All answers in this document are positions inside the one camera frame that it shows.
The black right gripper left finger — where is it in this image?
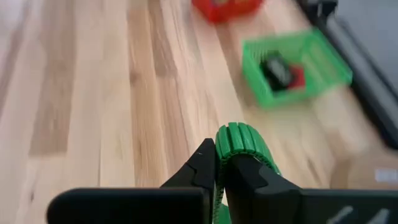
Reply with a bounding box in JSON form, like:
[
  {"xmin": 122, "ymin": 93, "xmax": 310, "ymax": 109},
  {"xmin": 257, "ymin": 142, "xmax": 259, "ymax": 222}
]
[{"xmin": 46, "ymin": 139, "xmax": 217, "ymax": 224}]

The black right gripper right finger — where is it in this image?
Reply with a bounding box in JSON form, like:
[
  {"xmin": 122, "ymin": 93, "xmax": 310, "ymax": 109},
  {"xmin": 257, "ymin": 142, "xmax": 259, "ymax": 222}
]
[{"xmin": 223, "ymin": 154, "xmax": 398, "ymax": 224}]

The small black rectangular box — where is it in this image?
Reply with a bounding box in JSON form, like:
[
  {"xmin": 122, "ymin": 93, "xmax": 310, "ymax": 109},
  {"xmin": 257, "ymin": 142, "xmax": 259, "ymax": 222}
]
[{"xmin": 259, "ymin": 51, "xmax": 295, "ymax": 93}]

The red eraser block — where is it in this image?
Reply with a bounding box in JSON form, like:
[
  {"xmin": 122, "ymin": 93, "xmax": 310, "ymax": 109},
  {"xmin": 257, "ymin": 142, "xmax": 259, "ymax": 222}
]
[{"xmin": 287, "ymin": 65, "xmax": 307, "ymax": 91}]

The green plastic basket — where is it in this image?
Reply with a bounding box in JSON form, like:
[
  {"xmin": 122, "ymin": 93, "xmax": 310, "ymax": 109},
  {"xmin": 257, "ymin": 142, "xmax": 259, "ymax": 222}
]
[{"xmin": 241, "ymin": 27, "xmax": 354, "ymax": 110}]

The red plastic basket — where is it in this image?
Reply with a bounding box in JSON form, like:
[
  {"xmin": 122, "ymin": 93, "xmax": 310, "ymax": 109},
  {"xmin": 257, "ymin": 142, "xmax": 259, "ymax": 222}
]
[{"xmin": 191, "ymin": 0, "xmax": 264, "ymax": 23}]

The black aluminium table frame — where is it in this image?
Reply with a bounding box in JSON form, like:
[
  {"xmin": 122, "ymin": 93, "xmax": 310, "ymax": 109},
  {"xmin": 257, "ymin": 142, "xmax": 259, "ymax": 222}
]
[{"xmin": 295, "ymin": 0, "xmax": 398, "ymax": 150}]

